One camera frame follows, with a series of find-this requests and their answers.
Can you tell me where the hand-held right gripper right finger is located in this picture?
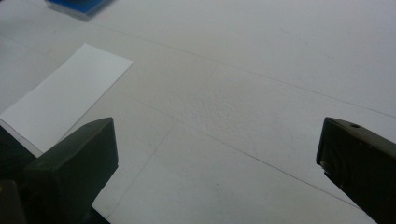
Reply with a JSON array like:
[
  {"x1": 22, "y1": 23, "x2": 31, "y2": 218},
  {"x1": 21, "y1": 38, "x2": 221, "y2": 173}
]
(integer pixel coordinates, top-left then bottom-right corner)
[{"x1": 316, "y1": 117, "x2": 396, "y2": 224}]

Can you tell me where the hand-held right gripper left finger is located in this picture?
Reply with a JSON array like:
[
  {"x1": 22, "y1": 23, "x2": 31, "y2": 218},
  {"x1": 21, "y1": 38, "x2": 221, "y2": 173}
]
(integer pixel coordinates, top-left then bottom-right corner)
[{"x1": 22, "y1": 117, "x2": 120, "y2": 224}]

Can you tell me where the white paper sheet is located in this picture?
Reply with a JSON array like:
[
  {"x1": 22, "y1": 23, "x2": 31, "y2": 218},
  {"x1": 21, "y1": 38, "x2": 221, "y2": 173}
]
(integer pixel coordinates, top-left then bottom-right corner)
[{"x1": 0, "y1": 43, "x2": 134, "y2": 158}]

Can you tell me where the blue case with clear lid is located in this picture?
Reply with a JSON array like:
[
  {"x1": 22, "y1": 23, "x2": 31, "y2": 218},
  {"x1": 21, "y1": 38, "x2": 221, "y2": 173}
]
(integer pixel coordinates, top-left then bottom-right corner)
[{"x1": 45, "y1": 0, "x2": 109, "y2": 21}]

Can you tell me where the white table cover sheet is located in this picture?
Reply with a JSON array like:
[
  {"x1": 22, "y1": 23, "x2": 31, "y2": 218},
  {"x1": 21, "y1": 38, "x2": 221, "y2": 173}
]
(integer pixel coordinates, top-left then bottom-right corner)
[{"x1": 0, "y1": 0, "x2": 396, "y2": 224}]

